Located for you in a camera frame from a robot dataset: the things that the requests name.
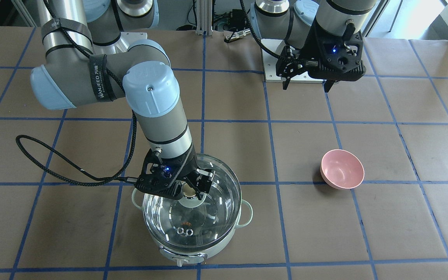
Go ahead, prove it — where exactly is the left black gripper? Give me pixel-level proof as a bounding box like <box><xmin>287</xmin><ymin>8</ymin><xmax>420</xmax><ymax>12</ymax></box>
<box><xmin>275</xmin><ymin>23</ymin><xmax>337</xmax><ymax>93</ymax></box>

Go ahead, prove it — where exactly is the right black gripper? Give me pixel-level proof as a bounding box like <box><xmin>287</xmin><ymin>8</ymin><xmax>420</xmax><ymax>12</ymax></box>
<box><xmin>170</xmin><ymin>146</ymin><xmax>215</xmax><ymax>195</ymax></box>

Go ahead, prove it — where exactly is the glass pot lid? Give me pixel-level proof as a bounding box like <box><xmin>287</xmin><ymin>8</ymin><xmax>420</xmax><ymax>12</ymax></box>
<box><xmin>142</xmin><ymin>154</ymin><xmax>242</xmax><ymax>248</ymax></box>

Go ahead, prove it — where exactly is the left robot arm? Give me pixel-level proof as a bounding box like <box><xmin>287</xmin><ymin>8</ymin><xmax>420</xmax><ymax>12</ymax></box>
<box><xmin>247</xmin><ymin>0</ymin><xmax>376</xmax><ymax>92</ymax></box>

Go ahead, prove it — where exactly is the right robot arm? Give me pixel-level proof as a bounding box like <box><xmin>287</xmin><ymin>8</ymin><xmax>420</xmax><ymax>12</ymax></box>
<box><xmin>30</xmin><ymin>0</ymin><xmax>215</xmax><ymax>199</ymax></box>

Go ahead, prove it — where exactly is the mint green cooking pot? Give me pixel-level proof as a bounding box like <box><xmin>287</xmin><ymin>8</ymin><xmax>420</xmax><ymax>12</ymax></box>
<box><xmin>131</xmin><ymin>154</ymin><xmax>254</xmax><ymax>267</ymax></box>

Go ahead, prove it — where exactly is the pink bowl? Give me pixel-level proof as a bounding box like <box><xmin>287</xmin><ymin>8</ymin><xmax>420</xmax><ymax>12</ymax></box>
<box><xmin>320</xmin><ymin>149</ymin><xmax>366</xmax><ymax>190</ymax></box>

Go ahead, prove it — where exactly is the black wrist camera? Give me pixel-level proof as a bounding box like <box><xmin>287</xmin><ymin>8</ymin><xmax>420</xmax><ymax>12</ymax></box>
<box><xmin>134</xmin><ymin>147</ymin><xmax>195</xmax><ymax>200</ymax></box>
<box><xmin>305</xmin><ymin>28</ymin><xmax>366</xmax><ymax>81</ymax></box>

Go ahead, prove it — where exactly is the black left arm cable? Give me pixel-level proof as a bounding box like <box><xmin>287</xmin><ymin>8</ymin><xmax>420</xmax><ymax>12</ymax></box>
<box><xmin>240</xmin><ymin>0</ymin><xmax>287</xmax><ymax>61</ymax></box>

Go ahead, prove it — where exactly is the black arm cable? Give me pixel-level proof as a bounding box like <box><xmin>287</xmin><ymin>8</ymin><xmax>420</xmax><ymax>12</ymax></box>
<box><xmin>240</xmin><ymin>0</ymin><xmax>287</xmax><ymax>61</ymax></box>
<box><xmin>16</xmin><ymin>0</ymin><xmax>139</xmax><ymax>186</ymax></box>

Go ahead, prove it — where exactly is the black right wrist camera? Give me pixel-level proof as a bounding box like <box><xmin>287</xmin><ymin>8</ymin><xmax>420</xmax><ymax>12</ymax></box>
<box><xmin>134</xmin><ymin>147</ymin><xmax>195</xmax><ymax>200</ymax></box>

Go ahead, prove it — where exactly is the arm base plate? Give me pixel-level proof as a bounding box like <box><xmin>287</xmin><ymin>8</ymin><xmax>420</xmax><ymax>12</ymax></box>
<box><xmin>261</xmin><ymin>37</ymin><xmax>326</xmax><ymax>83</ymax></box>

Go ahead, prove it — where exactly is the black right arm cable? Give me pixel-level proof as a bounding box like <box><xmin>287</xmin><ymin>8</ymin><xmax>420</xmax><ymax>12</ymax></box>
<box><xmin>16</xmin><ymin>0</ymin><xmax>139</xmax><ymax>186</ymax></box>

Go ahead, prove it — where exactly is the aluminium frame post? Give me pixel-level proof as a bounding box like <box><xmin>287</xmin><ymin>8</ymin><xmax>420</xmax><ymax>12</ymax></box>
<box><xmin>195</xmin><ymin>0</ymin><xmax>214</xmax><ymax>37</ymax></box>

